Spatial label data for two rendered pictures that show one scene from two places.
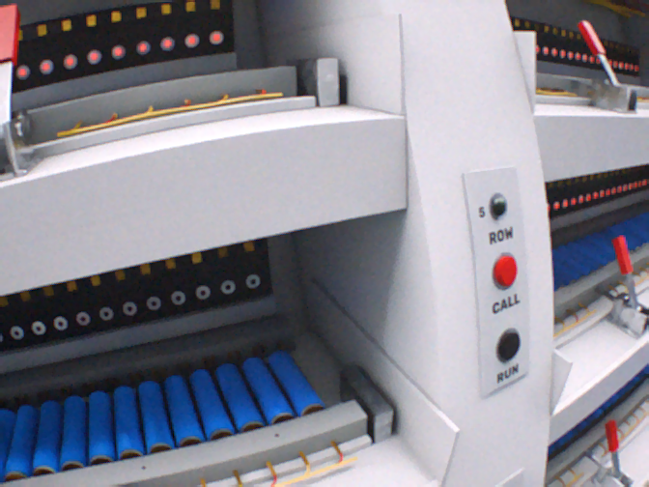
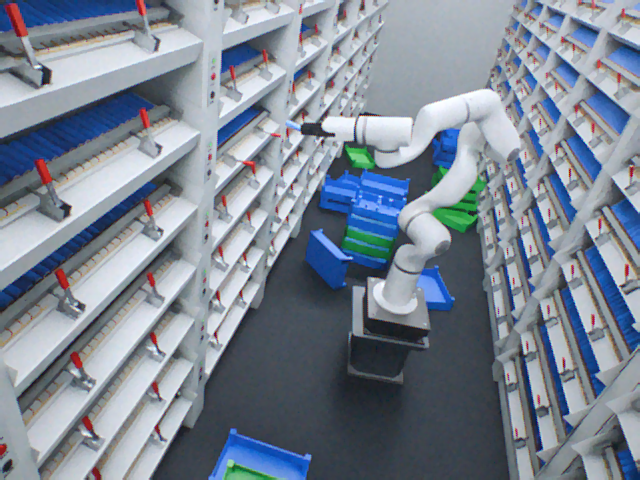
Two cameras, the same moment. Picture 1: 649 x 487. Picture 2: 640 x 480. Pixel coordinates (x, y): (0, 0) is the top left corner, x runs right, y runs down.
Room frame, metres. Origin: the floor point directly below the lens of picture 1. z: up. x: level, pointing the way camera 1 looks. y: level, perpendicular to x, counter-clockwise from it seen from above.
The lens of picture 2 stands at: (-0.81, 1.33, 1.59)
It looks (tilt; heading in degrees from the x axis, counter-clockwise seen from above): 33 degrees down; 300
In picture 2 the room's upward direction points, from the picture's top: 11 degrees clockwise
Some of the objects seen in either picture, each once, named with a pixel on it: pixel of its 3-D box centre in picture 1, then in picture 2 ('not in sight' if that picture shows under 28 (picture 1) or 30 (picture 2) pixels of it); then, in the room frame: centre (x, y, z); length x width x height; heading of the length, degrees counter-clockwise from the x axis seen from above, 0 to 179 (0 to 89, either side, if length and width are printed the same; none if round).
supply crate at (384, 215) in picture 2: not in sight; (377, 205); (0.05, -0.88, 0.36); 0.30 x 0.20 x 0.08; 21
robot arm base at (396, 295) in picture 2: not in sight; (401, 281); (-0.41, -0.18, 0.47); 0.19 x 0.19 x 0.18
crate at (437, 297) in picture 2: not in sight; (427, 286); (-0.39, -0.85, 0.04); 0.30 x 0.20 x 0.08; 130
